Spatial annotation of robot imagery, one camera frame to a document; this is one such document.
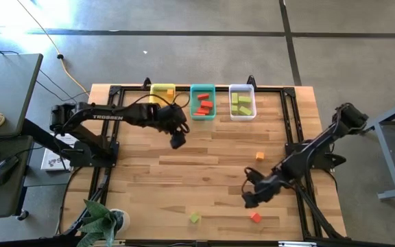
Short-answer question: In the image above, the white plant pot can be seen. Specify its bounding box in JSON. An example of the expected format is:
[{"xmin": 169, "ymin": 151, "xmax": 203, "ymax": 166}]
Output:
[{"xmin": 110, "ymin": 208, "xmax": 131, "ymax": 234}]

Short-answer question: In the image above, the grey metal stand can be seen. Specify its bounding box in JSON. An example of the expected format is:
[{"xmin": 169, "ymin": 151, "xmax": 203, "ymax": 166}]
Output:
[{"xmin": 356, "ymin": 93, "xmax": 395, "ymax": 202}]

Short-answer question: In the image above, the black aluminium table frame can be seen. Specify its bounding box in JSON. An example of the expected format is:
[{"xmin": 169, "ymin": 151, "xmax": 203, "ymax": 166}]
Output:
[{"xmin": 58, "ymin": 74, "xmax": 348, "ymax": 247}]

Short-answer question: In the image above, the teal plastic bin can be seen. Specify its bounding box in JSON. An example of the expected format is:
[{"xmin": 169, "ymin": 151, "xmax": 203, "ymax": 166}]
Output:
[{"xmin": 189, "ymin": 84, "xmax": 217, "ymax": 121}]

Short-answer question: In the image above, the yellow plastic bin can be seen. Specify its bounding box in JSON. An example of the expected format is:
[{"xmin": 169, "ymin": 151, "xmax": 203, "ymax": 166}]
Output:
[{"xmin": 148, "ymin": 83, "xmax": 177, "ymax": 108}]

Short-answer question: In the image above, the potted green plant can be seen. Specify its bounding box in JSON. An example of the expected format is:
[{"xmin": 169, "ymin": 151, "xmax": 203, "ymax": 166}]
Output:
[{"xmin": 77, "ymin": 199, "xmax": 125, "ymax": 247}]

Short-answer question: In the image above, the black computer mouse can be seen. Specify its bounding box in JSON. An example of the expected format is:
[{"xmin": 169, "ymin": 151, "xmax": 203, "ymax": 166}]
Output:
[{"xmin": 0, "ymin": 155, "xmax": 20, "ymax": 186}]

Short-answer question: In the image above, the yellow cable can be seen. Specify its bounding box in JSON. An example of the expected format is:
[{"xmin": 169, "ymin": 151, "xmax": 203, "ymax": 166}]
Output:
[{"xmin": 15, "ymin": 0, "xmax": 91, "ymax": 97}]

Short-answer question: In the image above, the silver metal bracket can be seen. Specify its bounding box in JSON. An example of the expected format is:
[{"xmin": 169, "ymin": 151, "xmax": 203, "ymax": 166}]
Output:
[{"xmin": 278, "ymin": 241, "xmax": 318, "ymax": 247}]

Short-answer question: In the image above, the clear plastic bin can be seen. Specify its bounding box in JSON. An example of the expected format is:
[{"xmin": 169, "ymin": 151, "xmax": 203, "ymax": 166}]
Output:
[{"xmin": 228, "ymin": 84, "xmax": 257, "ymax": 122}]

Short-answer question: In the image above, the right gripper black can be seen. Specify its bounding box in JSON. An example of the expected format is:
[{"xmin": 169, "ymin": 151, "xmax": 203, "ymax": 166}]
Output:
[{"xmin": 241, "ymin": 173, "xmax": 284, "ymax": 209}]

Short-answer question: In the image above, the white printed box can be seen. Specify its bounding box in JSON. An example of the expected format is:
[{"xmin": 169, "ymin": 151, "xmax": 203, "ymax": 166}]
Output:
[{"xmin": 40, "ymin": 132, "xmax": 78, "ymax": 172}]

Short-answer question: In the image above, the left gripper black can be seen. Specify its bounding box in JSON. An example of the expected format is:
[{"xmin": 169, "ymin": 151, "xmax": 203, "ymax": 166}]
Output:
[{"xmin": 156, "ymin": 104, "xmax": 189, "ymax": 150}]

